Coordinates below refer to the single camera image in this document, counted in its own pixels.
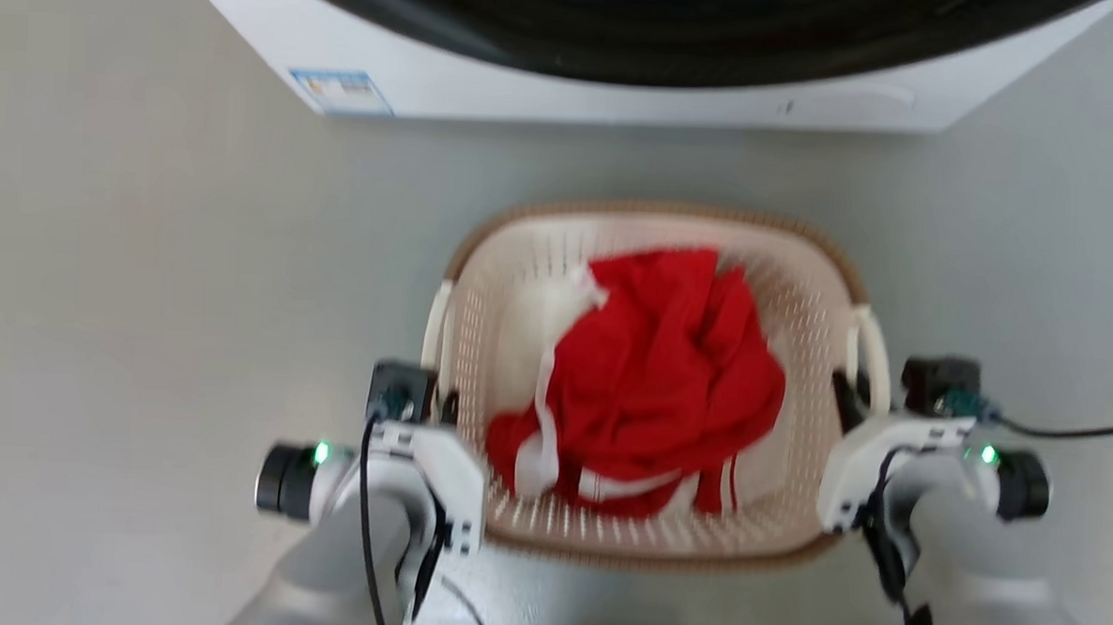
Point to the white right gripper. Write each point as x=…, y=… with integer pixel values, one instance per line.
x=855, y=466

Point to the red garment with white trim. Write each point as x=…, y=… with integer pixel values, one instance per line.
x=666, y=383

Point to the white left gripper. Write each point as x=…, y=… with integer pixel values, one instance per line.
x=446, y=467

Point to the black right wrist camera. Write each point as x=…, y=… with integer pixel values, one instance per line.
x=938, y=384

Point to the white washing machine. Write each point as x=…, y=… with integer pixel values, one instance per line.
x=566, y=92

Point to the black round washer door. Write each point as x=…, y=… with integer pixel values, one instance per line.
x=662, y=35

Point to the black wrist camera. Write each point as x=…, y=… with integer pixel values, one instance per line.
x=401, y=388
x=938, y=384

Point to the blue energy label sticker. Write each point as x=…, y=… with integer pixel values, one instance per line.
x=343, y=92

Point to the beige plastic laundry basket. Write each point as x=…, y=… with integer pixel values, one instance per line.
x=806, y=305

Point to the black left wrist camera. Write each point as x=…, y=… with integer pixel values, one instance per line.
x=401, y=388

